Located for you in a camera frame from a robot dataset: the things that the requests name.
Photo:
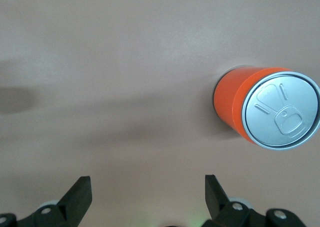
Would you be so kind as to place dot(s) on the orange can with grey lid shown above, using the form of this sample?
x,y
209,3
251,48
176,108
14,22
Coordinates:
x,y
225,99

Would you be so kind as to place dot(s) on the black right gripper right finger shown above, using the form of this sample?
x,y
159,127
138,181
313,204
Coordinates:
x,y
217,202

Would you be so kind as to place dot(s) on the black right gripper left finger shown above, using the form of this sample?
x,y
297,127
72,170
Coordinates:
x,y
72,202

